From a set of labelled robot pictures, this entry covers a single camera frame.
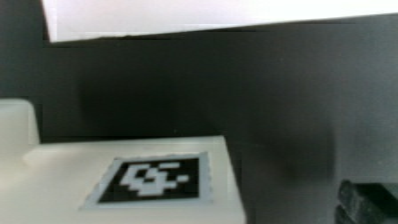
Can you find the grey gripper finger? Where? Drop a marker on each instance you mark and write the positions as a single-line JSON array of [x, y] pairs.
[[368, 203]]

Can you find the white marker tag plate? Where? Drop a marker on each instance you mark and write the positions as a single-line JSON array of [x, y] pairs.
[[87, 19]]

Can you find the white drawer box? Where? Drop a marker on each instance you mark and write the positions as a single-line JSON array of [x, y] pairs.
[[119, 182]]

